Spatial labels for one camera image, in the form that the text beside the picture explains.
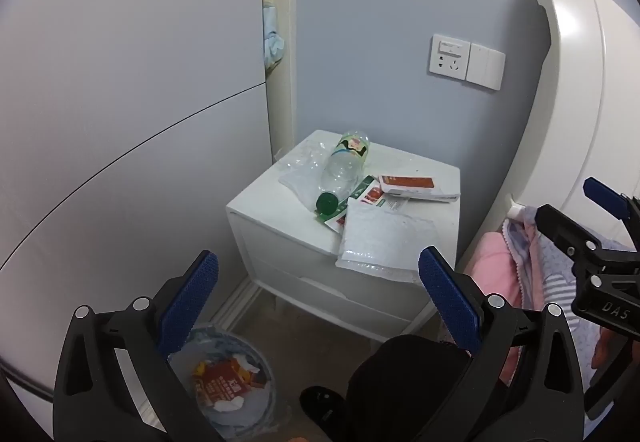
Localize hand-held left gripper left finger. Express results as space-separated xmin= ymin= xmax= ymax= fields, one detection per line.
xmin=52 ymin=249 xmax=226 ymax=442

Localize white bed headboard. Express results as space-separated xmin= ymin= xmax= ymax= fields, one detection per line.
xmin=455 ymin=0 xmax=640 ymax=273

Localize light blue cloth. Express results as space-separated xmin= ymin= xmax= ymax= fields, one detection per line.
xmin=262 ymin=0 xmax=285 ymax=73

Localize lined waste bin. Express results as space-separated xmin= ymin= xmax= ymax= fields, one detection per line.
xmin=167 ymin=325 xmax=278 ymax=440

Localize black slipper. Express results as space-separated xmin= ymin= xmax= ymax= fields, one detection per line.
xmin=300 ymin=386 xmax=356 ymax=438

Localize clear plastic bag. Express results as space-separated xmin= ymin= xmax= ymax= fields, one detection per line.
xmin=277 ymin=137 xmax=341 ymax=213

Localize lilac patterned quilt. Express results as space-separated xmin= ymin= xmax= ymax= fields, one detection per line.
xmin=502 ymin=217 xmax=608 ymax=390

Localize person's right hand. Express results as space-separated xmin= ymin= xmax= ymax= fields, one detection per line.
xmin=591 ymin=329 xmax=640 ymax=373

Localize green white food packet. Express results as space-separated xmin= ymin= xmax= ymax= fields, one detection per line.
xmin=315 ymin=175 xmax=401 ymax=235

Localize pink blanket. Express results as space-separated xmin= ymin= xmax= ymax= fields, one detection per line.
xmin=440 ymin=231 xmax=536 ymax=385

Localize white bubble mailer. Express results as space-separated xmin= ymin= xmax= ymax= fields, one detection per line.
xmin=335 ymin=199 xmax=441 ymax=284

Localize red and white box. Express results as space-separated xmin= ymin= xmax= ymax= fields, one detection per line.
xmin=377 ymin=173 xmax=461 ymax=203

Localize clear plastic bottle green cap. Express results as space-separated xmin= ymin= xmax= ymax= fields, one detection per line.
xmin=314 ymin=127 xmax=372 ymax=217

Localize crumpled red carton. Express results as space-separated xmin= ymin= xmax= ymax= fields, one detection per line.
xmin=192 ymin=357 xmax=266 ymax=413

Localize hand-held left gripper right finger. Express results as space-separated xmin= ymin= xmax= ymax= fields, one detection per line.
xmin=417 ymin=246 xmax=586 ymax=442

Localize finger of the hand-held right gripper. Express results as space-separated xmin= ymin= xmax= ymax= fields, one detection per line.
xmin=583 ymin=176 xmax=640 ymax=224
xmin=535 ymin=203 xmax=640 ymax=273

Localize white nightstand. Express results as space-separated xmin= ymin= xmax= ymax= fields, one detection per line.
xmin=225 ymin=129 xmax=462 ymax=343

